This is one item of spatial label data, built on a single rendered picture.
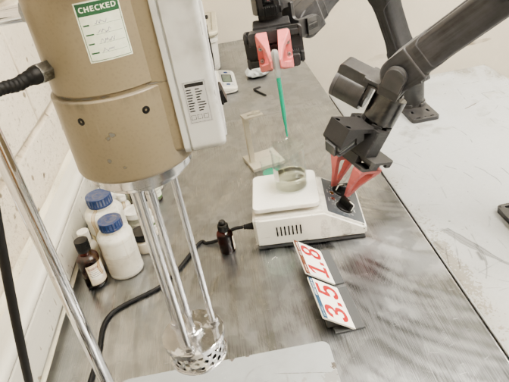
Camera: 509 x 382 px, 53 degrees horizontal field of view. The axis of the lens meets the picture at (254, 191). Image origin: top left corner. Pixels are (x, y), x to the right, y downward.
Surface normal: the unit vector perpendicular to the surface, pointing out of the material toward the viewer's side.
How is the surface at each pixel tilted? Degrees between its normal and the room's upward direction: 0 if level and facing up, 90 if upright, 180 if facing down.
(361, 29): 90
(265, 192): 0
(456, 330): 0
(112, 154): 90
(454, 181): 0
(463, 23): 88
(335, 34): 90
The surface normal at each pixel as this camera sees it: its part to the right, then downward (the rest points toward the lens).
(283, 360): -0.15, -0.84
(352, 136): 0.60, 0.59
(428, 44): -0.45, 0.38
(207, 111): 0.11, 0.50
